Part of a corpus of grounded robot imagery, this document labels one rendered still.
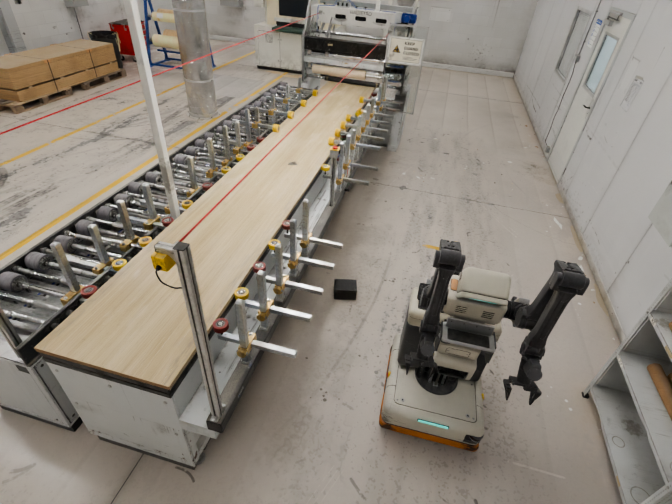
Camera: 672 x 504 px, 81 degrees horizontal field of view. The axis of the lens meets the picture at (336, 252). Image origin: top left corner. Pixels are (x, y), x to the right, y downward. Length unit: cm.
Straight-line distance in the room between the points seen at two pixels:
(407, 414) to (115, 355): 165
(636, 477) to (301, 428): 202
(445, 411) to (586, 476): 97
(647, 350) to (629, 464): 71
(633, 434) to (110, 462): 325
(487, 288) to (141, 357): 163
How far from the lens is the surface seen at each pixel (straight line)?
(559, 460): 318
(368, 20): 641
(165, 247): 139
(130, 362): 214
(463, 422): 270
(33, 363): 262
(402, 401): 266
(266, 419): 287
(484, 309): 200
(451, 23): 1238
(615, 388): 357
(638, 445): 336
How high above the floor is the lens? 249
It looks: 38 degrees down
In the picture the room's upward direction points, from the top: 5 degrees clockwise
